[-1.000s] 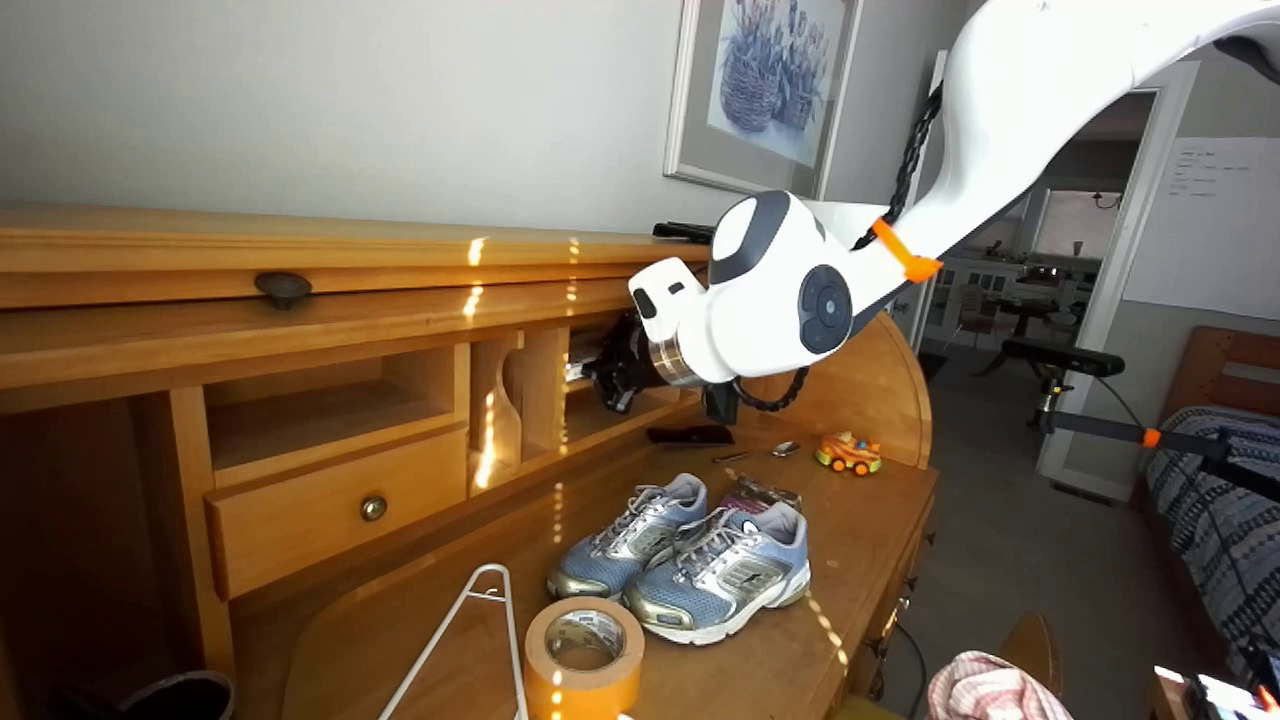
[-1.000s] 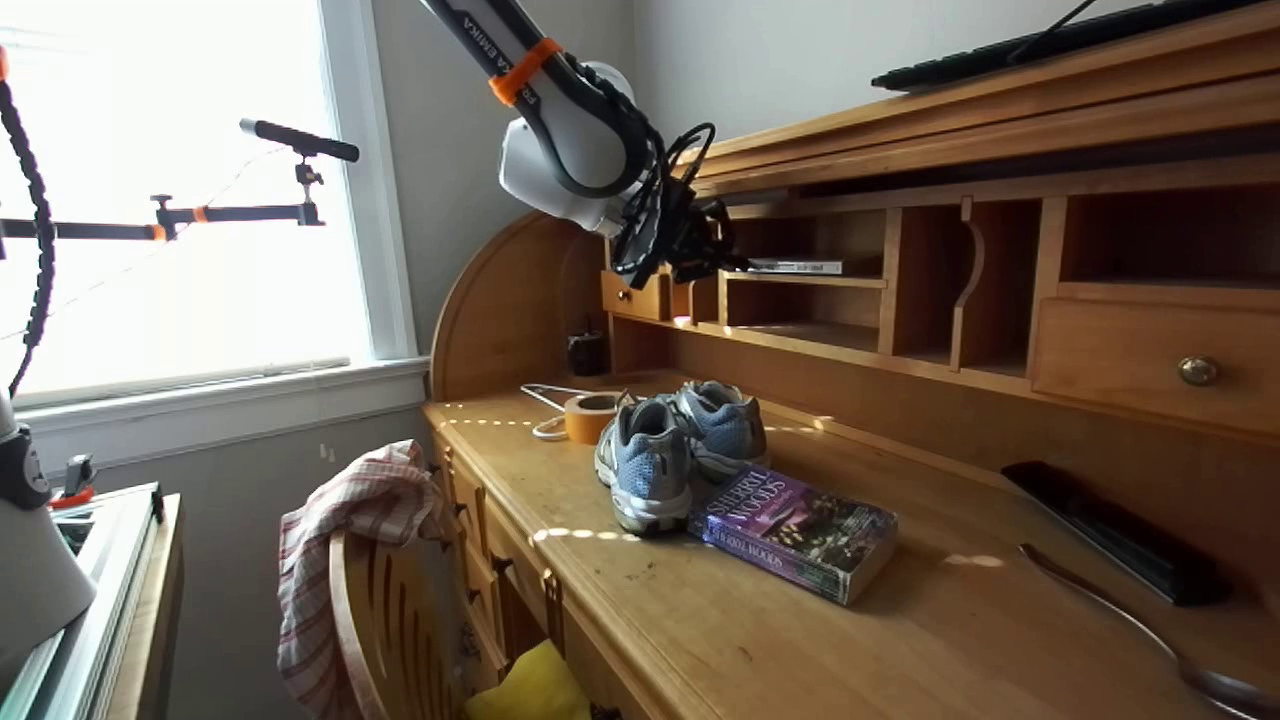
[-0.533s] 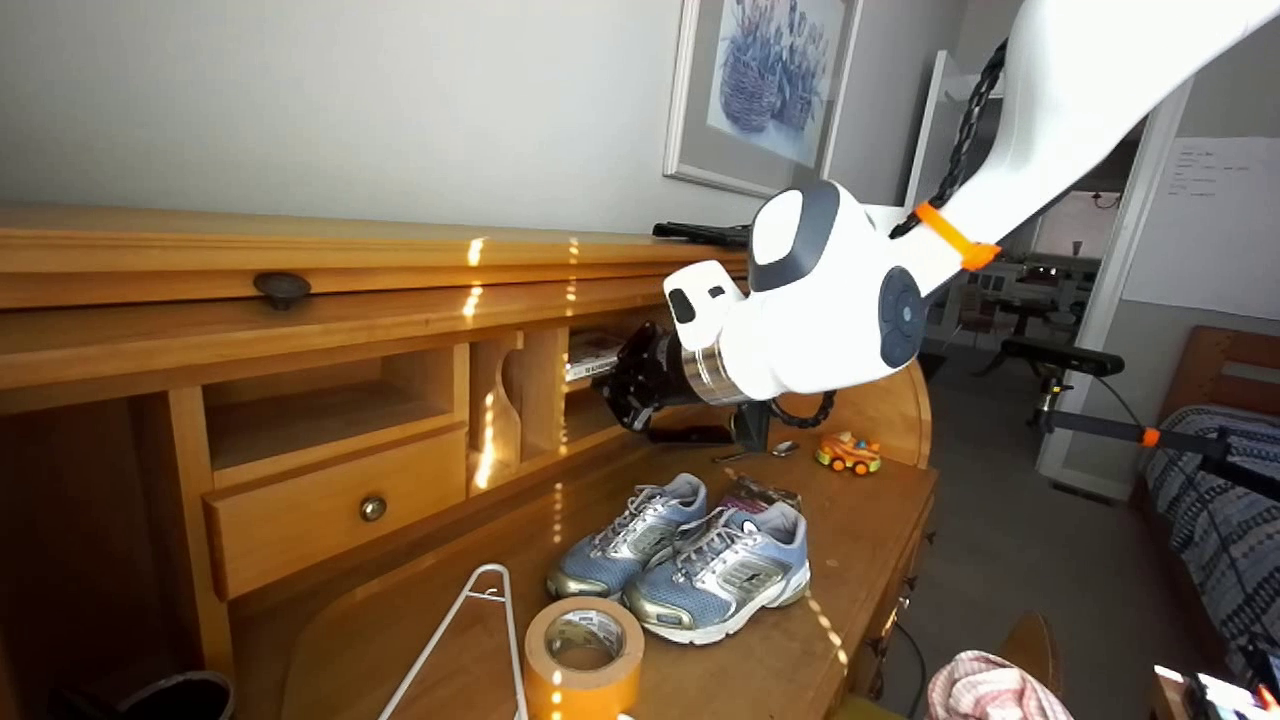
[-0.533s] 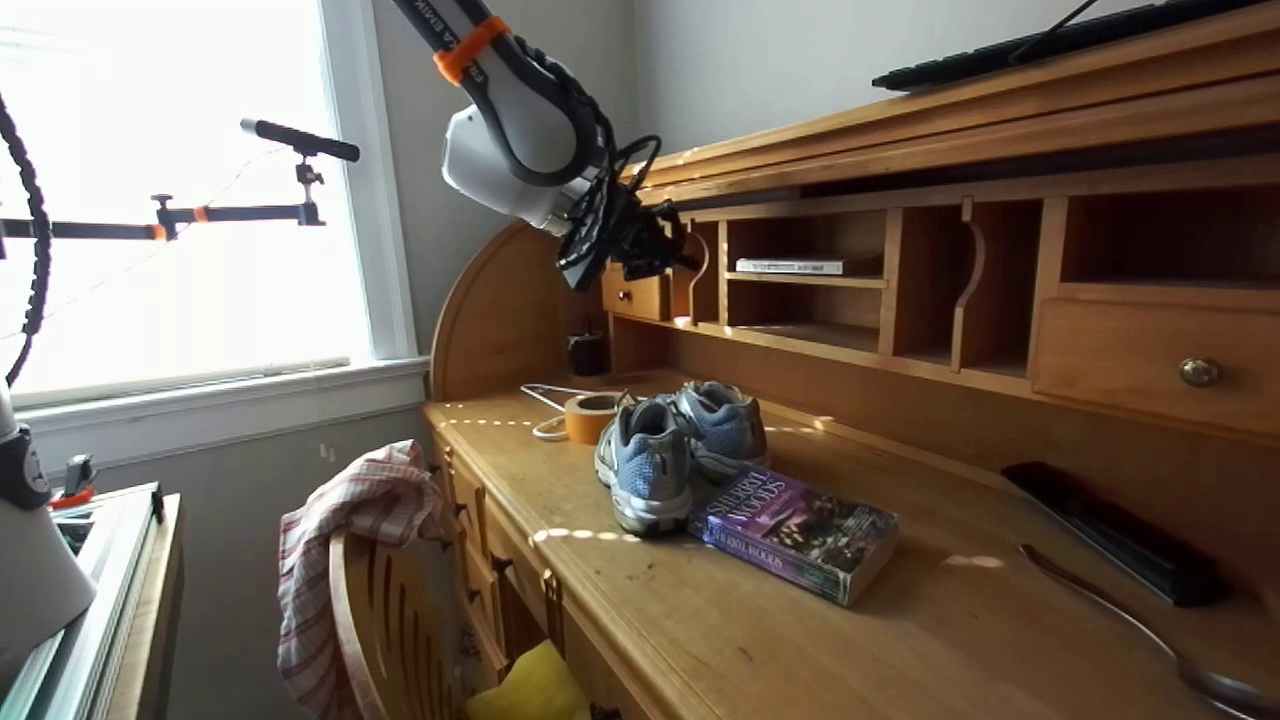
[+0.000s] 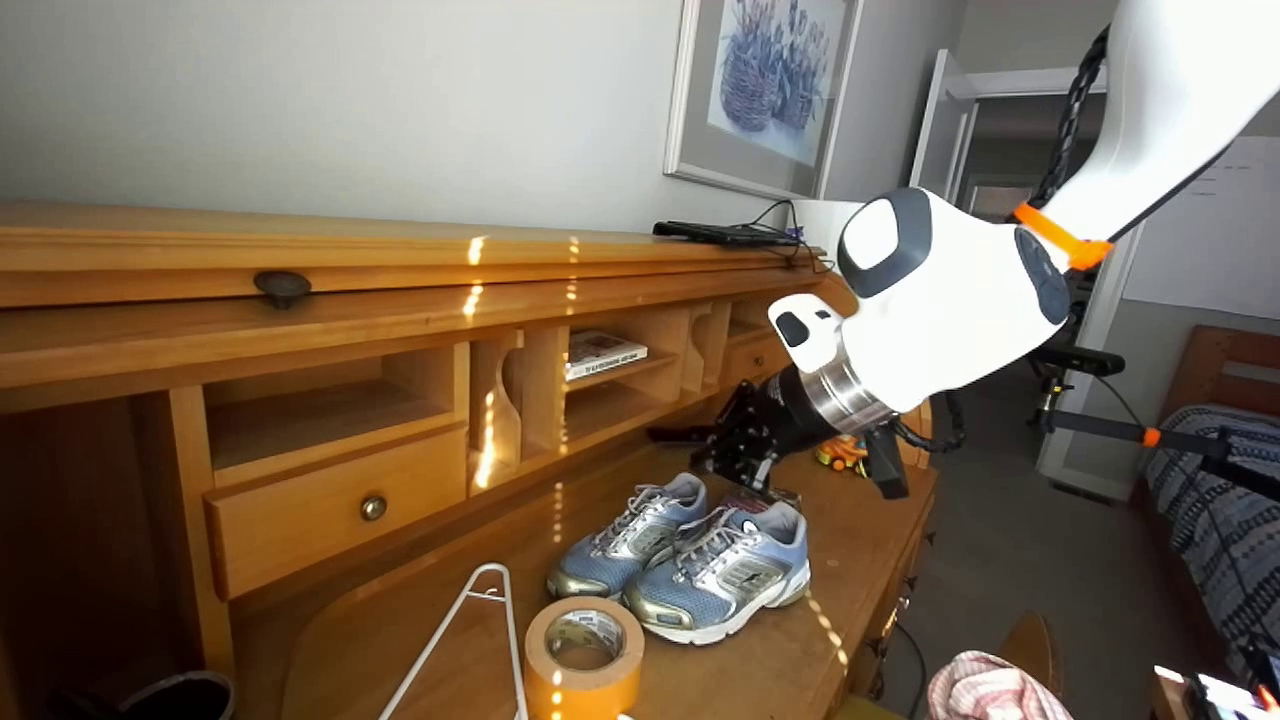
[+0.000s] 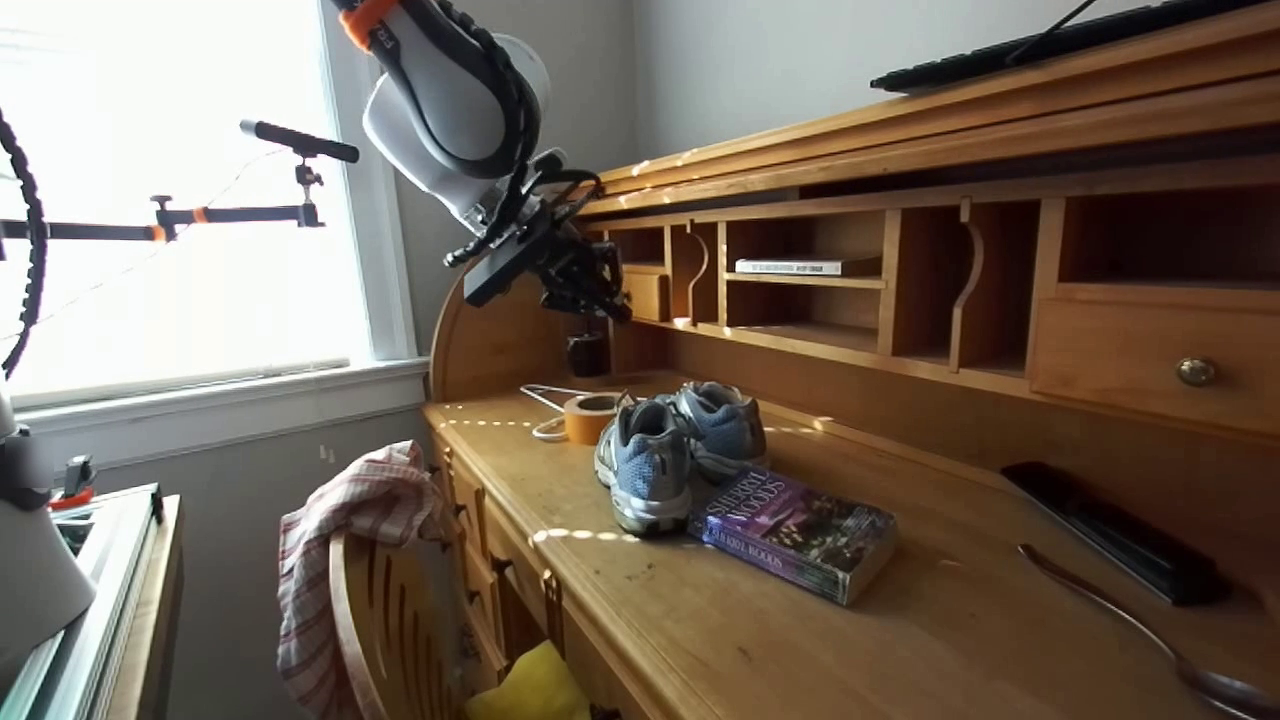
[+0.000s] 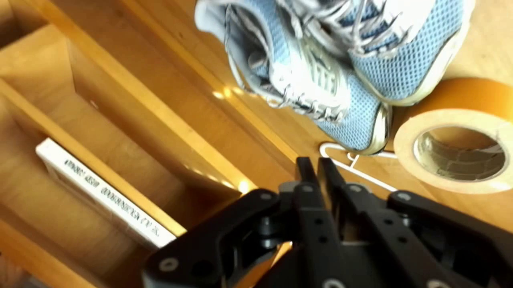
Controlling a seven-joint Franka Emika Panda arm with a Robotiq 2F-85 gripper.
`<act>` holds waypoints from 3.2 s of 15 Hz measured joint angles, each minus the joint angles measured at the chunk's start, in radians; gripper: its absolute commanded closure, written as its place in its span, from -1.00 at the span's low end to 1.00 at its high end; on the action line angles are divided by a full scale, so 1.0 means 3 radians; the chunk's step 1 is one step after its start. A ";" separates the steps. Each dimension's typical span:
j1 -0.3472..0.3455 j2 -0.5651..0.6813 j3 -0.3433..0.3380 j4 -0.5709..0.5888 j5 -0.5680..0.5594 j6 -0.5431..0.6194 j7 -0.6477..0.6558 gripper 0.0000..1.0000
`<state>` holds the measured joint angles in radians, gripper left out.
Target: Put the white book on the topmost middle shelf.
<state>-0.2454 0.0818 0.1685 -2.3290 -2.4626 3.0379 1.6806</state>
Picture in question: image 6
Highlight small black box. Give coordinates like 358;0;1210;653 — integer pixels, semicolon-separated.
564;318;615;380

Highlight wooden roll-top desk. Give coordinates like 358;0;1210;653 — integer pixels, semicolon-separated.
419;0;1280;720

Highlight wooden drawer brass knob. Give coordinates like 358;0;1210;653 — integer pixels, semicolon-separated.
1033;283;1280;437
615;264;672;324

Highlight orange cable clamp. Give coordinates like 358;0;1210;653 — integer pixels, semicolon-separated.
330;0;405;56

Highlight tan tape roll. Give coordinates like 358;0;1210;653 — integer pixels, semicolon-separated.
561;387;633;447

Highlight white wire hanger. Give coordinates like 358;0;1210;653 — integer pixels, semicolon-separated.
515;380;633;446

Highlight metal spoon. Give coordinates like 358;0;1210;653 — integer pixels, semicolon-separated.
1021;540;1280;717

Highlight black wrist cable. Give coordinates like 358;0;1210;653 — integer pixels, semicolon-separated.
518;150;613;239

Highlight wooden chair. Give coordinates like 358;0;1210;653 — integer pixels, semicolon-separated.
325;524;512;720

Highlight black ribbed cable conduit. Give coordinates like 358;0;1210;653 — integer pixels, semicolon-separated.
0;114;52;384

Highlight blue white sneaker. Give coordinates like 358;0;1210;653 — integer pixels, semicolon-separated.
591;398;703;540
672;378;771;486

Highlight white conical base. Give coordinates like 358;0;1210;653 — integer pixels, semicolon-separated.
0;393;98;673

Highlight black keyboard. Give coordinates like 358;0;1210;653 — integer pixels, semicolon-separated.
873;0;1263;98

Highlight black boom arm orange joints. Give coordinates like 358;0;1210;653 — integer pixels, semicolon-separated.
0;118;362;248

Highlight black remote control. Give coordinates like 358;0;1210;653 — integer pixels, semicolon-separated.
998;460;1234;611

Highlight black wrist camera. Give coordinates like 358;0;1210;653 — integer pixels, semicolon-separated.
443;212;566;312

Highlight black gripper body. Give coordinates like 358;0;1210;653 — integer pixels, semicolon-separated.
525;216;625;303

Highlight white framed window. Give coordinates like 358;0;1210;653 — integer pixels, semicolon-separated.
0;0;419;406

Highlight red white checked towel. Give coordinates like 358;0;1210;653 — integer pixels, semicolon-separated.
270;437;443;720

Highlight small red black device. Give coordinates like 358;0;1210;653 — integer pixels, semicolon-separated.
52;452;98;512

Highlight purple paperback book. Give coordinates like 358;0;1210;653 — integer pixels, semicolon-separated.
687;463;898;611

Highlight yellow cloth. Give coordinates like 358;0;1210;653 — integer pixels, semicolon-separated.
463;635;594;720

